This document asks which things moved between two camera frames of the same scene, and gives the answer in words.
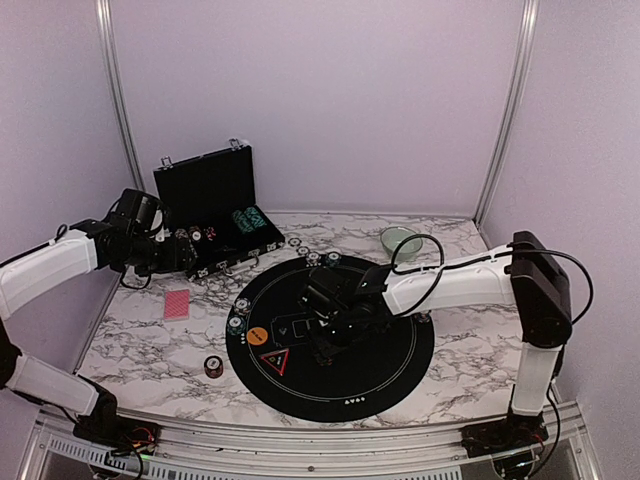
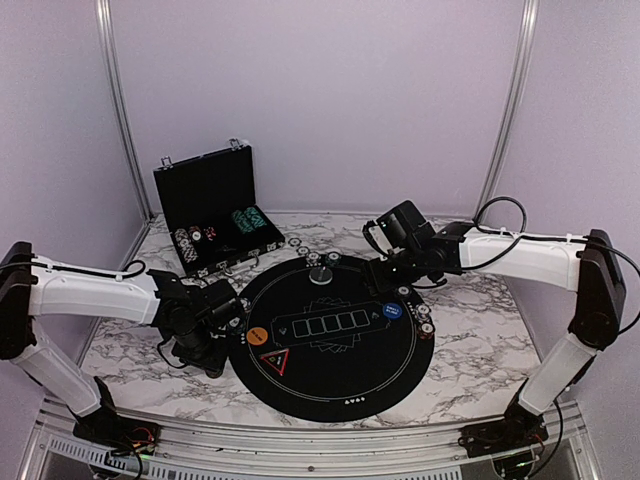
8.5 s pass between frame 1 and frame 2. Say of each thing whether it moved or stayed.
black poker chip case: stayed
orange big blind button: stayed
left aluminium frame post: stayed
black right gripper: moved
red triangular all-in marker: stayed
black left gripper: moved
